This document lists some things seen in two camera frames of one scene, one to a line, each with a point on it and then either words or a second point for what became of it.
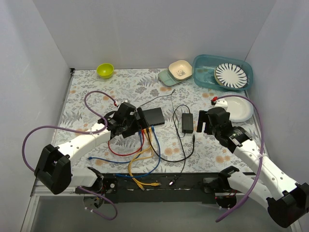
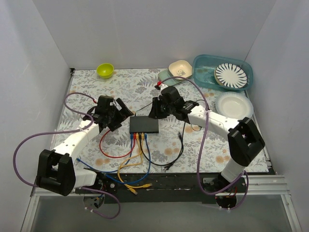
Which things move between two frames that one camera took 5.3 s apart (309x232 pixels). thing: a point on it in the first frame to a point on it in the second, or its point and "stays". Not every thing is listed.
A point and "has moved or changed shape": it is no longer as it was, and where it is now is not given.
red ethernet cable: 128,153 to 133,144
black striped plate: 231,75 stays
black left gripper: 136,122 to 119,115
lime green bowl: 105,70 stays
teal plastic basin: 204,65 stays
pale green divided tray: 168,79 stays
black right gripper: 206,123 to 157,109
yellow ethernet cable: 146,149 to 145,185
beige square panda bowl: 181,69 stays
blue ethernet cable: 90,158 to 105,171
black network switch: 154,116 has moved or changed shape
